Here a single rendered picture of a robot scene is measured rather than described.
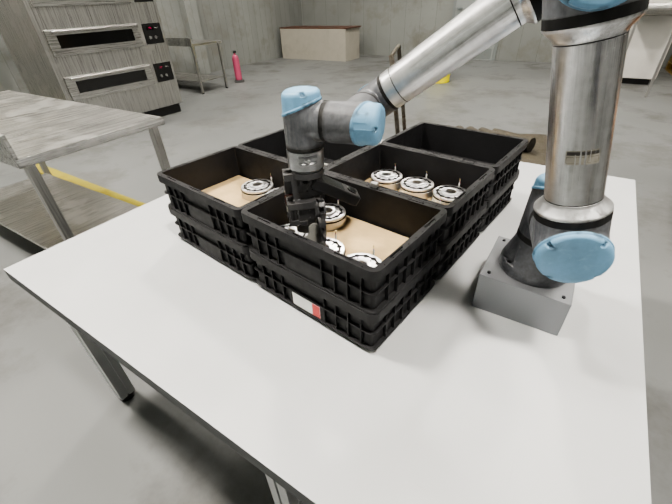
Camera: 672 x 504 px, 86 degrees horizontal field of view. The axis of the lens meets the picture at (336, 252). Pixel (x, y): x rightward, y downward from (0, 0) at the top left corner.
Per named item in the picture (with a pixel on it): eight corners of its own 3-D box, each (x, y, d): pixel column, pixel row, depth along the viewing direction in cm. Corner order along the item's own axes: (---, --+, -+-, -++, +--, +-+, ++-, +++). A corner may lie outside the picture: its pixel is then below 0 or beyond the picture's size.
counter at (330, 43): (297, 55, 1057) (295, 25, 1015) (361, 57, 959) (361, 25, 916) (282, 58, 1011) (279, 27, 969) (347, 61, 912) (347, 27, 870)
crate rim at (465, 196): (495, 175, 103) (497, 167, 101) (448, 218, 84) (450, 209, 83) (378, 149, 124) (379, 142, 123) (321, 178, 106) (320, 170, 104)
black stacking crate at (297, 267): (442, 252, 90) (448, 211, 83) (374, 321, 72) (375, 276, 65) (323, 207, 111) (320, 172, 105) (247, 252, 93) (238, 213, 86)
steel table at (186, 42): (174, 81, 768) (161, 33, 718) (230, 87, 690) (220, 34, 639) (146, 87, 723) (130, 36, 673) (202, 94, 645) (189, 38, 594)
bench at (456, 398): (574, 307, 184) (635, 179, 144) (502, 763, 76) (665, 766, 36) (319, 227, 258) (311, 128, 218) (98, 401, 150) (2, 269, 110)
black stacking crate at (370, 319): (437, 285, 96) (443, 248, 89) (373, 357, 78) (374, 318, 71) (325, 237, 118) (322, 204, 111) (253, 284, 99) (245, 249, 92)
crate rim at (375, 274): (448, 218, 84) (450, 209, 83) (375, 285, 66) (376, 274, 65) (321, 178, 106) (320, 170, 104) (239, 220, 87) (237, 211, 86)
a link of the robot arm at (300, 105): (314, 94, 62) (270, 92, 64) (319, 156, 68) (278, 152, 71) (330, 85, 68) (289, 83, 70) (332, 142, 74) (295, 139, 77)
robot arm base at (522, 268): (573, 262, 87) (590, 227, 81) (562, 297, 77) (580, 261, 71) (508, 241, 94) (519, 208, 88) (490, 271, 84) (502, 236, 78)
